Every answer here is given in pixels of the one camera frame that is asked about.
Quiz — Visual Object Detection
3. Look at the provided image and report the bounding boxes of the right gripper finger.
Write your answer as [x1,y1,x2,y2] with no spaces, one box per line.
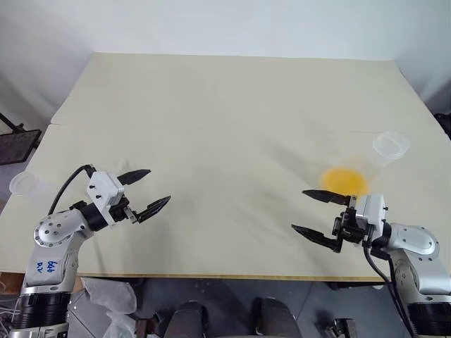
[290,223,345,254]
[302,189,352,207]

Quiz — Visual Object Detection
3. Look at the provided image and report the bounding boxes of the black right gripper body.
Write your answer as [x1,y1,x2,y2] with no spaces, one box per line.
[330,195,366,247]

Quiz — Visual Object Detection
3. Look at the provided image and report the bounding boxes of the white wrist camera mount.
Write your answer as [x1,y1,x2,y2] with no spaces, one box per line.
[86,171,126,228]
[354,192,388,240]

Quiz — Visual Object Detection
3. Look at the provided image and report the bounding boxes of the small clear wide-mouth flask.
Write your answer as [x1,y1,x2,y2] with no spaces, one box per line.
[9,171,56,198]

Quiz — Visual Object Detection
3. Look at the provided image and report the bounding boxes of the clear crumpled plastic bag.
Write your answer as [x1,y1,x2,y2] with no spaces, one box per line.
[82,277,138,338]

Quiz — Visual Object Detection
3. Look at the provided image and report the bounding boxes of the dark metal bracket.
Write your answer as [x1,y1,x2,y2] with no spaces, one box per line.
[316,318,357,338]

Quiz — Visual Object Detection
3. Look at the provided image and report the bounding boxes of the large clear threaded-neck flask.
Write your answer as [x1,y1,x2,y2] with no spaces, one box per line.
[319,130,412,198]

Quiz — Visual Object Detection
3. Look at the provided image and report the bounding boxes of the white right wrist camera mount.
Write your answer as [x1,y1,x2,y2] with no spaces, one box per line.
[354,192,388,240]

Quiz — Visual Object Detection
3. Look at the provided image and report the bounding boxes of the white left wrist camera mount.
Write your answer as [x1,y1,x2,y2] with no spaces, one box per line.
[86,171,126,228]

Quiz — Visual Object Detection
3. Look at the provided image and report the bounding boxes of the thin white cable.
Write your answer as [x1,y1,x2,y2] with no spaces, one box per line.
[0,299,22,325]

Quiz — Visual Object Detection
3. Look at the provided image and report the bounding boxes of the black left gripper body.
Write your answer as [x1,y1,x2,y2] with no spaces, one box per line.
[107,196,140,225]

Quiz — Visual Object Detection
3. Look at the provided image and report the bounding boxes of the dark rounded shape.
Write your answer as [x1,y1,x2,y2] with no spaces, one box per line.
[172,301,209,338]
[252,296,300,338]

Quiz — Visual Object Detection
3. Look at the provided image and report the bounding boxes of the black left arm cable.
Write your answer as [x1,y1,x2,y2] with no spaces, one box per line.
[47,164,96,215]

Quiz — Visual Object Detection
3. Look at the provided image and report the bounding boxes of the black wire rack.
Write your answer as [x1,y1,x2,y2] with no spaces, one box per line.
[0,112,42,166]

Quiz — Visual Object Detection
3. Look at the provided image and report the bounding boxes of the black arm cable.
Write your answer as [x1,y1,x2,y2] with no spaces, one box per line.
[361,232,420,337]
[47,164,96,215]

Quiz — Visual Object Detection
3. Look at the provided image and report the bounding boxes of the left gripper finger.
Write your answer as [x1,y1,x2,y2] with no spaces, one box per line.
[117,168,152,186]
[135,195,173,225]

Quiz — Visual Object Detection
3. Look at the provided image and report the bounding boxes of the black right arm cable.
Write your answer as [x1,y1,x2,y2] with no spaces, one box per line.
[361,232,420,337]

